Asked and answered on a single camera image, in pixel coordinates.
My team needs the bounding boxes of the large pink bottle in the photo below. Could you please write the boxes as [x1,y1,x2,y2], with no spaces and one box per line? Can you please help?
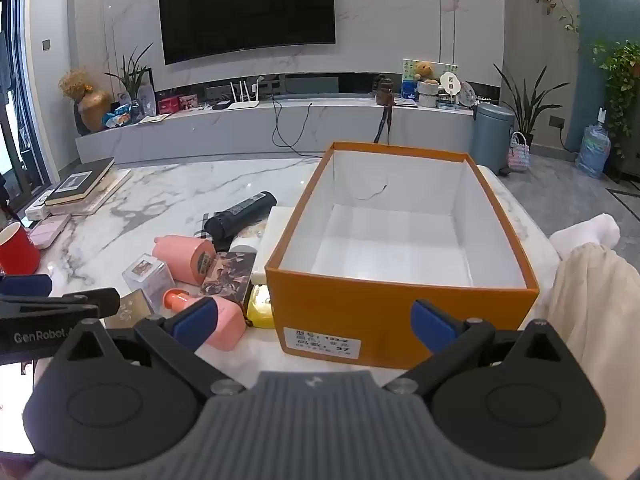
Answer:
[152,235,217,285]

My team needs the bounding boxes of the dried flower bunch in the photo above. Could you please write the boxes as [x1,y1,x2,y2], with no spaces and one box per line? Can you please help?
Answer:
[59,69,93,101]

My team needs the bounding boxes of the black cable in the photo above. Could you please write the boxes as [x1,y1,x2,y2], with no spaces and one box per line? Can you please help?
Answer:
[272,95,326,157]

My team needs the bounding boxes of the orange cardboard box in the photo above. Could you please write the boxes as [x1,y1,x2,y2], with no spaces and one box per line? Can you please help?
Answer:
[265,141,540,370]

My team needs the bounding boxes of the pastel woven bag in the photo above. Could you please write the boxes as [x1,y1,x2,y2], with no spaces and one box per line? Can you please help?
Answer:
[506,131,531,173]

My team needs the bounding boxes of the gold vase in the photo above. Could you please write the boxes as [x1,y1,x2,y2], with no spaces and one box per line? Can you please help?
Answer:
[79,89,112,133]

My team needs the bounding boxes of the red cup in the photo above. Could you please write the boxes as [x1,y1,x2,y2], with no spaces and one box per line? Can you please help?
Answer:
[0,221,41,276]

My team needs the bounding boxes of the long-leaf potted plant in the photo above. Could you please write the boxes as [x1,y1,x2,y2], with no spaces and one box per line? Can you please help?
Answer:
[105,42,153,106]

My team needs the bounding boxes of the wall-mounted television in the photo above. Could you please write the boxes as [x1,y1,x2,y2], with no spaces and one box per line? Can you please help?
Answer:
[158,0,336,66]

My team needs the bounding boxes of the yellow plastic case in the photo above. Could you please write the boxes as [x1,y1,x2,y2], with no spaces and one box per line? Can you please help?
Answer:
[246,284,276,330]

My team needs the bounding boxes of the marble television console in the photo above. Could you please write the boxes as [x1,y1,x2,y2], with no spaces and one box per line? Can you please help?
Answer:
[75,95,478,166]

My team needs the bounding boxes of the bushy pothos plant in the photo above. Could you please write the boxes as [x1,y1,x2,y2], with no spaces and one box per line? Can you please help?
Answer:
[592,40,640,161]

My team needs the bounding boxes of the clear plastic bag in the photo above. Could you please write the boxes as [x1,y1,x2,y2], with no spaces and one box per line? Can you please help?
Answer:
[137,82,156,116]

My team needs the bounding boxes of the black window frame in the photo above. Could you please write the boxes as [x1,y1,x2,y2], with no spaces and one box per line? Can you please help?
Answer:
[0,0,56,201]

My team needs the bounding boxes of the white cylindrical pot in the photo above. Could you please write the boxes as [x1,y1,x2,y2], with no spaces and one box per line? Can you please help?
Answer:
[417,80,440,108]

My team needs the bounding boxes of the pink flat case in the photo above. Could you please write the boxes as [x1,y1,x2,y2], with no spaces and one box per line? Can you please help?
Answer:
[29,214,72,250]

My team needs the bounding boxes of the blue snack packets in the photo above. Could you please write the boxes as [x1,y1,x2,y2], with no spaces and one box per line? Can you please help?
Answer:
[102,105,133,128]

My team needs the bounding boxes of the pink bottle with orange pump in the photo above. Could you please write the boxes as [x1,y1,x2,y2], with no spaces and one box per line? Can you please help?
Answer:
[162,289,247,351]

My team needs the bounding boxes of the white router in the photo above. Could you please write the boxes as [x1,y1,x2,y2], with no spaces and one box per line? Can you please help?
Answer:
[227,76,265,110]

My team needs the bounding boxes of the person's cream trouser leg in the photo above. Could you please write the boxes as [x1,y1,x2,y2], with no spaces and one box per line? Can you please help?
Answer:
[540,242,640,480]

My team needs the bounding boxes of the teddy bear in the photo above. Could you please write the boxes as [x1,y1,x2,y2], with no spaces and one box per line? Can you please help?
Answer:
[412,61,441,83]

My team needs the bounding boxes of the snake plant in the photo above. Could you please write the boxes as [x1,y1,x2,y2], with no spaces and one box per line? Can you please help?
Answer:
[492,63,556,147]

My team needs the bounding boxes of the grey pedal trash can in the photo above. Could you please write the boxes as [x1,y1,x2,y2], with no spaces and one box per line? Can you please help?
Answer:
[471,102,516,176]

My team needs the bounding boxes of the person's white sock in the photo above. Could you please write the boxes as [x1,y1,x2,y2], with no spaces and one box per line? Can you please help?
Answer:
[550,213,621,261]

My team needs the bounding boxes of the brown camera case with strap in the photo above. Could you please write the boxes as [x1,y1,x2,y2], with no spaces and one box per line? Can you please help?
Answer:
[374,74,398,146]

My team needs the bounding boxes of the white foam block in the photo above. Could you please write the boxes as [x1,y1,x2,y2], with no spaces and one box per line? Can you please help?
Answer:
[251,205,302,286]

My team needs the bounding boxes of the black hardcover book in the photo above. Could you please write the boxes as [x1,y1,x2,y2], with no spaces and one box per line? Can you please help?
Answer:
[45,157,116,207]

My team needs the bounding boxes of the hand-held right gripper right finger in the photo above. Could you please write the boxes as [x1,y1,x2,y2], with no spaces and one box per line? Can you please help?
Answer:
[382,299,577,396]

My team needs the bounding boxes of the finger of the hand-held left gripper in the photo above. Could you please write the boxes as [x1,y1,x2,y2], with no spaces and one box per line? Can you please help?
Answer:
[0,274,53,297]
[0,287,121,320]

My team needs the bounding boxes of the white printed tube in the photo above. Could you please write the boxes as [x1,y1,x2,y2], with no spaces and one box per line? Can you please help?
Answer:
[227,222,268,254]

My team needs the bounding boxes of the green picture board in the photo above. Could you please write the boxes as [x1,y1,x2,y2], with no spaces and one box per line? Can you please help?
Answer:
[402,58,459,101]

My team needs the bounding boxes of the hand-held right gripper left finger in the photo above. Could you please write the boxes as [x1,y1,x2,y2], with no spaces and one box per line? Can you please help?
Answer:
[56,296,248,396]

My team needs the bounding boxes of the clear plastic box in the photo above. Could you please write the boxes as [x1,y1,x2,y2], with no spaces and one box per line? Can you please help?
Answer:
[122,255,176,302]

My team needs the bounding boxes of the blue water jug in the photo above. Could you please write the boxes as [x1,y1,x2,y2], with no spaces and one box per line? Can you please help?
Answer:
[575,109,612,179]

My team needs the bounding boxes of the gold patterned box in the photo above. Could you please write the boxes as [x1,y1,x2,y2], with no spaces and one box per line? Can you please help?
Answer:
[102,292,156,331]

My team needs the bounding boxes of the black cylindrical bottle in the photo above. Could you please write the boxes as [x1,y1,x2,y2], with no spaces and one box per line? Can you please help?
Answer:
[204,191,277,252]

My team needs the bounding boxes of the stack of large books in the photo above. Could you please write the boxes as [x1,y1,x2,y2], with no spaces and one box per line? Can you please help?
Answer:
[50,167,133,217]

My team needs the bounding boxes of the illustrated card box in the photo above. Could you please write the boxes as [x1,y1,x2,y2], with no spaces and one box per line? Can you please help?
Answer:
[200,251,256,307]

